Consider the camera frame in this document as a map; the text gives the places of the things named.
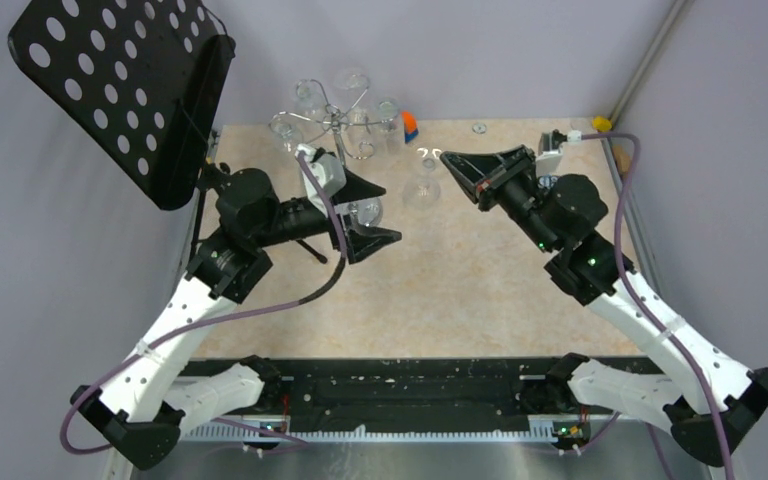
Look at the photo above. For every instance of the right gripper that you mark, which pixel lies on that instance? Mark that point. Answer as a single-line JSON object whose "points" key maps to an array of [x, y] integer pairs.
{"points": [[473, 173]]}

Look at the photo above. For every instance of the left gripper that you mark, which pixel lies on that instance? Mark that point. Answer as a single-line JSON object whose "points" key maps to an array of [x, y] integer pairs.
{"points": [[360, 240]]}

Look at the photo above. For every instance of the wine glass removed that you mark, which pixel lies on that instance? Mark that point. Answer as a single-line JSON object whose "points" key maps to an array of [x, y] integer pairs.
{"points": [[390, 129], [422, 189], [366, 212]]}

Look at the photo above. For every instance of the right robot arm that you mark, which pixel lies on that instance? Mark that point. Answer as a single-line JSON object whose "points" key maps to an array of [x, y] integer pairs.
{"points": [[706, 400]]}

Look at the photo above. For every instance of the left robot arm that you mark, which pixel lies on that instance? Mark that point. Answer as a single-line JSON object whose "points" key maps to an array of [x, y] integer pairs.
{"points": [[137, 407]]}

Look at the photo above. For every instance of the chrome wine glass rack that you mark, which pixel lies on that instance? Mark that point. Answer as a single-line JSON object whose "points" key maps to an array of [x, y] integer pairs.
{"points": [[357, 141]]}

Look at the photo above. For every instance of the wine glass on rack left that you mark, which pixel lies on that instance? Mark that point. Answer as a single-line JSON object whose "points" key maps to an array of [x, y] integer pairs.
{"points": [[285, 133]]}

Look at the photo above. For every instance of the wine glass on rack far-left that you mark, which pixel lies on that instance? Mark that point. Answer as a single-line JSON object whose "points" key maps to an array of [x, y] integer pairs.
{"points": [[309, 101]]}

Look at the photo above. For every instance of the orange blue toy car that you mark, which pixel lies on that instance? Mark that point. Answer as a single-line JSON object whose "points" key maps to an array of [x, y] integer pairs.
{"points": [[410, 126]]}

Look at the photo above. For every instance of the yellow corner piece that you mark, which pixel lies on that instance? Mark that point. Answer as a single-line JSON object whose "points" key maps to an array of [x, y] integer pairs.
{"points": [[601, 124]]}

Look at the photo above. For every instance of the small wooden block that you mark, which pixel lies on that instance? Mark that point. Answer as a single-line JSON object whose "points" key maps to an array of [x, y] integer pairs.
{"points": [[623, 159]]}

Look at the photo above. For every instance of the black perforated music stand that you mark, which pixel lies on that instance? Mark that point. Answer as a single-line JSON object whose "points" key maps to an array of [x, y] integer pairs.
{"points": [[143, 79]]}

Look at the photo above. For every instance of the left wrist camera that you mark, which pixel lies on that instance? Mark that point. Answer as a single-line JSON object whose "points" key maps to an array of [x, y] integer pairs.
{"points": [[326, 169]]}

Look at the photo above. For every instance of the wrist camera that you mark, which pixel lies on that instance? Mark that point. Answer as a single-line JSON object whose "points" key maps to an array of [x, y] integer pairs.
{"points": [[551, 143], [326, 169]]}

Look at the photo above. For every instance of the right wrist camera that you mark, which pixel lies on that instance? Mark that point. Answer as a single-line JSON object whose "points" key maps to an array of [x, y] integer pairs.
{"points": [[551, 143]]}

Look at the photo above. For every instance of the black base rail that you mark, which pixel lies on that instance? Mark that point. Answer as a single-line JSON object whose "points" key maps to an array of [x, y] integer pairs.
{"points": [[422, 400]]}

